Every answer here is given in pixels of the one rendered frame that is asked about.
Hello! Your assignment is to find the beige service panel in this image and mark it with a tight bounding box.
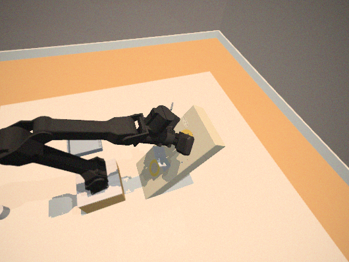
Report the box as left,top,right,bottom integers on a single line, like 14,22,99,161
136,105,226,199

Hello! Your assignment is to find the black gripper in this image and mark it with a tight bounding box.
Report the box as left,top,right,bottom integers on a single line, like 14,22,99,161
154,129,194,155

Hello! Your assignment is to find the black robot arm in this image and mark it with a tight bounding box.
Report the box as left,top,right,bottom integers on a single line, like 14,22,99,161
0,105,180,195

